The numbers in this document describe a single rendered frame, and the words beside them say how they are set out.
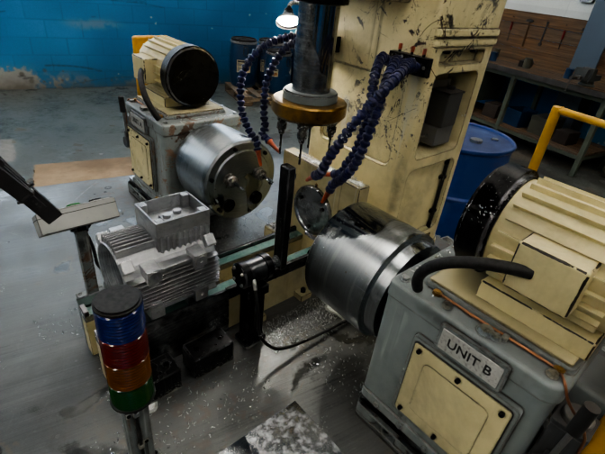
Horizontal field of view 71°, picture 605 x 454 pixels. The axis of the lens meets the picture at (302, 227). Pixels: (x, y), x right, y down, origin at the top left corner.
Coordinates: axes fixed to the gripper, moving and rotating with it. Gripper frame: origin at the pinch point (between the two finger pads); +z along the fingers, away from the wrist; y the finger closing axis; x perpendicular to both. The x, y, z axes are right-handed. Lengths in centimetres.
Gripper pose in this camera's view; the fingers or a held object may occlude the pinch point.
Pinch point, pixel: (40, 205)
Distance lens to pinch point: 90.8
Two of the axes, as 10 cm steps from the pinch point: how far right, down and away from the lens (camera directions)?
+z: 2.9, 6.0, 7.5
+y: -6.4, -4.6, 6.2
